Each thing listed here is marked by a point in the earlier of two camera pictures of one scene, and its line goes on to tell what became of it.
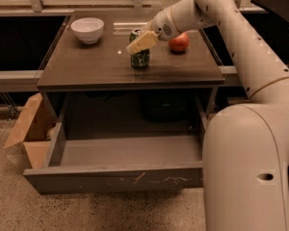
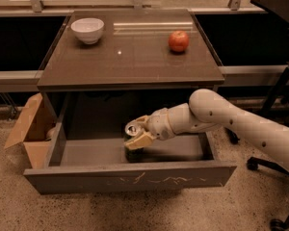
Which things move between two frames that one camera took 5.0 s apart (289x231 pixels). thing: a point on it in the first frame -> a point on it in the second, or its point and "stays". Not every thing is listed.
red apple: [179, 43] stays
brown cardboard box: [34, 131] stays
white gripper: [161, 25] -> [159, 123]
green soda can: [141, 59] -> [135, 155]
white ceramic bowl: [88, 29] stays
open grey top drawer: [119, 162] stays
